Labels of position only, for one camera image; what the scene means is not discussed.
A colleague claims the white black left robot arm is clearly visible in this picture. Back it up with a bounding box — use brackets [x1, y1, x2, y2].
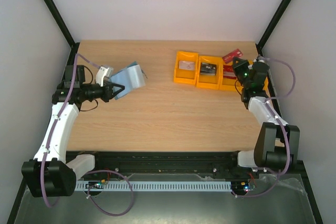
[22, 65, 124, 197]

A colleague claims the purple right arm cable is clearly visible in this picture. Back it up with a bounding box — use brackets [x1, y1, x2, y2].
[230, 56, 297, 199]

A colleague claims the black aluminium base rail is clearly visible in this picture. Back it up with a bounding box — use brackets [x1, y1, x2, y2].
[66, 151, 270, 180]

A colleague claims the grey metal front plate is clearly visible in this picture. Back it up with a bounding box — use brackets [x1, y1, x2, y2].
[14, 175, 316, 223]

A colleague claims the yellow plastic bin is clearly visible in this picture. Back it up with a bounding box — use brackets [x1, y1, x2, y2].
[173, 51, 199, 86]
[219, 62, 242, 93]
[196, 56, 223, 90]
[247, 67, 269, 91]

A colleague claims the black corner frame post right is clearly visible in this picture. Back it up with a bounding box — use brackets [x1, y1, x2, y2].
[256, 0, 292, 52]

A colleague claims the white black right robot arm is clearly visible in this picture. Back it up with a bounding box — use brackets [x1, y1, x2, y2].
[229, 56, 300, 178]

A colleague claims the white patterned card stack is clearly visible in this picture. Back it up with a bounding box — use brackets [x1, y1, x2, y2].
[178, 60, 195, 71]

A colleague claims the black corner frame post left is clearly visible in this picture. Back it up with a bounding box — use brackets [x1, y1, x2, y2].
[27, 0, 78, 49]

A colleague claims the black card stack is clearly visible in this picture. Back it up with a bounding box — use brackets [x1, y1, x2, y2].
[199, 62, 217, 76]

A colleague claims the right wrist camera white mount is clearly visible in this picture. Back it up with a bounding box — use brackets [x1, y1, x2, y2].
[252, 56, 269, 69]

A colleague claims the light blue slotted cable duct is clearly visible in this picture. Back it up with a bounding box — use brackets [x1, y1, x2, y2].
[75, 181, 232, 192]

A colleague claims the black corner frame post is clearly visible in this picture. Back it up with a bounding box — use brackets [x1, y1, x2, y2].
[256, 0, 292, 52]
[27, 0, 78, 49]

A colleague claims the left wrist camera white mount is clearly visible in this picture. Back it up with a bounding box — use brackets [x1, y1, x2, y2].
[95, 65, 114, 87]

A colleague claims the red card stack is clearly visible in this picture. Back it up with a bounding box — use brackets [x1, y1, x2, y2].
[223, 65, 236, 80]

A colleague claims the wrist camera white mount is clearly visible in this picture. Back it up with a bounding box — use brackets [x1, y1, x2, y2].
[95, 65, 114, 87]
[252, 56, 269, 69]

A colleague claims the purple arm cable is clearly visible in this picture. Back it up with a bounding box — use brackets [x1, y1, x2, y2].
[230, 56, 297, 199]
[41, 53, 134, 216]

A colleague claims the teal card holder wallet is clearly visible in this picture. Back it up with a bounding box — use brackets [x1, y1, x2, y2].
[109, 61, 146, 100]

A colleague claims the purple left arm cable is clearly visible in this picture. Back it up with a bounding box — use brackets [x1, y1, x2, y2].
[41, 53, 134, 216]

